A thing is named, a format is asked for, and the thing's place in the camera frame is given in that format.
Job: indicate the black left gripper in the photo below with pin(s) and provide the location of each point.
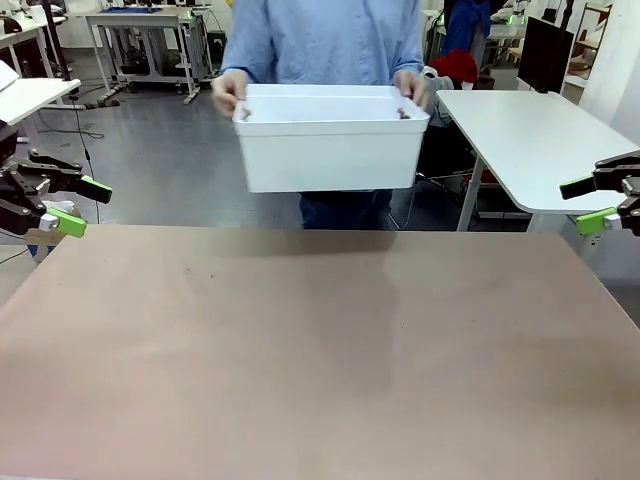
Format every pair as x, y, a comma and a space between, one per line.
7, 150

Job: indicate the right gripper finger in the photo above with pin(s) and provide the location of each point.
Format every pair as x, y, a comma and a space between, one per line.
597, 220
600, 181

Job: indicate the white plastic basket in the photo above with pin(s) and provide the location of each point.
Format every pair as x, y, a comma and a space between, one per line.
330, 145

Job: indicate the person's left forearm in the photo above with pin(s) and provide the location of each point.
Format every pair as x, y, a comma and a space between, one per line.
407, 50

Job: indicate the person's right forearm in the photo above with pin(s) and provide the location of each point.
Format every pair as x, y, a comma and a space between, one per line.
245, 55

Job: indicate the person's right hand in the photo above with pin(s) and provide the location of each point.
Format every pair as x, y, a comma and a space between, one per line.
227, 92

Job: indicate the person's left hand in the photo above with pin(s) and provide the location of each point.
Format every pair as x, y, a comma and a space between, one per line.
412, 87

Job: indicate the white crumpled cloth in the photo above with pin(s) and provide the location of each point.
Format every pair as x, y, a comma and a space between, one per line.
57, 204

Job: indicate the cardboard box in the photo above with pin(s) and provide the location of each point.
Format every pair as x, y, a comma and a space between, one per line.
42, 245

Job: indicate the white table with rounded corners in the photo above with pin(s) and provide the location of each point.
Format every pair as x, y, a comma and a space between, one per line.
535, 140

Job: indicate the white side table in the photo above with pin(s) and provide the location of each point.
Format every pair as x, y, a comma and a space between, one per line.
30, 97

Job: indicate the black monitor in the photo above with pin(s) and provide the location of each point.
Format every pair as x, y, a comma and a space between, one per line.
545, 52

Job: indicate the black chair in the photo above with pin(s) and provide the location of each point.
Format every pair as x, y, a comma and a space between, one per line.
445, 155

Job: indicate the black pole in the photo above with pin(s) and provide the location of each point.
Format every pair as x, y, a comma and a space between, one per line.
56, 40

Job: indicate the red cloth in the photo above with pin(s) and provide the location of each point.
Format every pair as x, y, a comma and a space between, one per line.
456, 64

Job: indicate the white-framed workbench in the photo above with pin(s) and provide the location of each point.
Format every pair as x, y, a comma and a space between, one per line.
145, 30

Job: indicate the blue jacket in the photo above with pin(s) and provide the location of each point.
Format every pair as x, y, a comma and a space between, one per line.
467, 25

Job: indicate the person in light blue shirt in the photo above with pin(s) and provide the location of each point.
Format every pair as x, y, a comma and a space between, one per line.
325, 40

